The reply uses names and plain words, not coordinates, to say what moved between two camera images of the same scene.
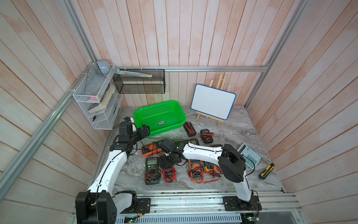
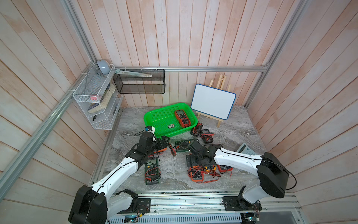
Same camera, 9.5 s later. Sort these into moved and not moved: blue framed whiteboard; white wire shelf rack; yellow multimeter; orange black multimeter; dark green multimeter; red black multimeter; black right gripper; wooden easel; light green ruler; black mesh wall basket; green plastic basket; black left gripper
Moved: black left gripper; red black multimeter; black right gripper; green plastic basket
Not moved: dark green multimeter; blue framed whiteboard; light green ruler; white wire shelf rack; wooden easel; black mesh wall basket; orange black multimeter; yellow multimeter
